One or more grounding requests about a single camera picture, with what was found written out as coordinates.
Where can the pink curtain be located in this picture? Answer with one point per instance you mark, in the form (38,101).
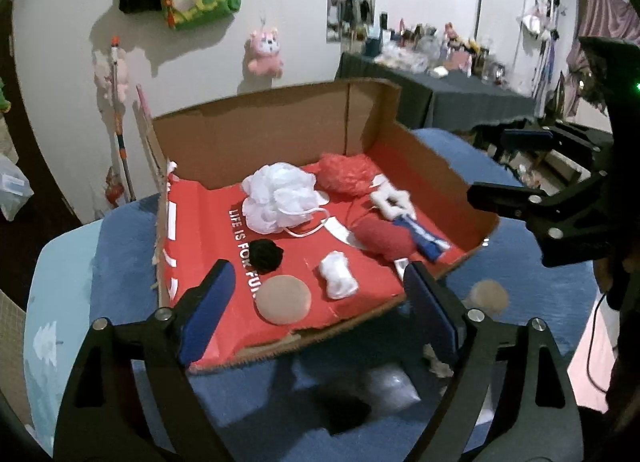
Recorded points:
(604,18)

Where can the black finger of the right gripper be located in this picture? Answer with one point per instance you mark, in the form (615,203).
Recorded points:
(598,217)

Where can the red mesh bath pouf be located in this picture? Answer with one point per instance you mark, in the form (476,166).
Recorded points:
(348,175)

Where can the pale pink hanging plush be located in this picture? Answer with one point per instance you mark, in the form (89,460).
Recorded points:
(103,73)

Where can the white plastic bag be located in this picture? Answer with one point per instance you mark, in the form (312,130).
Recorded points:
(15,189)

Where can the small white sock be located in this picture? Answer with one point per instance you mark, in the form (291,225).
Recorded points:
(340,283)

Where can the cream fluffy scrunchie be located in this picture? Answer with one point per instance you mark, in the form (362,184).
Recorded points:
(438,368)

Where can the pink plush toy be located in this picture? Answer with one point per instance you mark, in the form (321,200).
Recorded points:
(265,54)

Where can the orange handled mop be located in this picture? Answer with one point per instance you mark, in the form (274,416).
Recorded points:
(119,110)

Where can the light blue blanket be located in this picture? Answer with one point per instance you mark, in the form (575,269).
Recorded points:
(57,320)

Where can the beige round powder puff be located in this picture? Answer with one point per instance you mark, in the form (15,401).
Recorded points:
(283,300)

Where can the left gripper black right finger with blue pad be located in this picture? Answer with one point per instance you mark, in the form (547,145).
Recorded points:
(510,398)

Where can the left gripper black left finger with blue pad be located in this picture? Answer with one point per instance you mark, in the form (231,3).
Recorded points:
(101,417)

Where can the white mesh bath pouf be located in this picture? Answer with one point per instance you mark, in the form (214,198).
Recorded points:
(281,197)

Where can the black pompom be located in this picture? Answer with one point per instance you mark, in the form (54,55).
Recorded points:
(265,255)

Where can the dark green covered table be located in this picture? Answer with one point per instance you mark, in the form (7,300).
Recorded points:
(455,102)

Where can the red-lined cardboard box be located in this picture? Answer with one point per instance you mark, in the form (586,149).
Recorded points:
(208,151)

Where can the red knitted pouch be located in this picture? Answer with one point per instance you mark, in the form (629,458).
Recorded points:
(385,239)

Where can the white refrigerator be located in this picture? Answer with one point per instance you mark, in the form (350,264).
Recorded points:
(517,34)

